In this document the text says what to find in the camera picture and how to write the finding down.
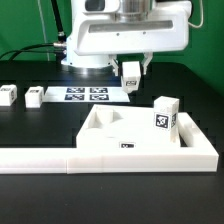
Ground white tag marker sheet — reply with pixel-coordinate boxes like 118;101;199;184
44;86;129;102

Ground white square tabletop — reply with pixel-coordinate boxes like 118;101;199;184
76;104;180;149

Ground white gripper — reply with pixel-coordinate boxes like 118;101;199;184
71;0;192;76

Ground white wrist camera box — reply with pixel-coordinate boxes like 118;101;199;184
75;0;120;16

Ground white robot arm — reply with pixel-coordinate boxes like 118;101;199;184
62;0;192;72

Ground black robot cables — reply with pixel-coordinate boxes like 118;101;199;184
0;0;69;62

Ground white L-shaped obstacle fence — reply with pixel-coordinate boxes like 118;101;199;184
0;113;219;174

